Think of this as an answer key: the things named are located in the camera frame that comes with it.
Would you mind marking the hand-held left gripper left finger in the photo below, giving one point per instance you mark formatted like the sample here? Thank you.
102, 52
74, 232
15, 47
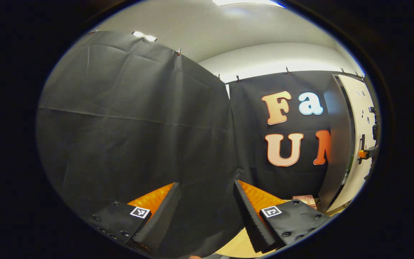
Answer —
160, 223

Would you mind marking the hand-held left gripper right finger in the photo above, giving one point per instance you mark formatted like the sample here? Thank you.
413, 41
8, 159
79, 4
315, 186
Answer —
253, 223

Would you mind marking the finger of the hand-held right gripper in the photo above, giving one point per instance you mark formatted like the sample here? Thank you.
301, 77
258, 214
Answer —
362, 154

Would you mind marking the brown cover book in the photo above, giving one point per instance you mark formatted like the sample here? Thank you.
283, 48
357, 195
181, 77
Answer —
304, 199

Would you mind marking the black backdrop cloth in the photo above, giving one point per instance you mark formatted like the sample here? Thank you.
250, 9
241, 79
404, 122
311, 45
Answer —
128, 126

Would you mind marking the large ceiling light panel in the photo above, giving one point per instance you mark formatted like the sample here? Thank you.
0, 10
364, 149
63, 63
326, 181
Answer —
246, 3

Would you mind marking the small ceiling light panel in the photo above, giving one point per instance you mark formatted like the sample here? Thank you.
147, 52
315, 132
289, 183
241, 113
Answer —
144, 36

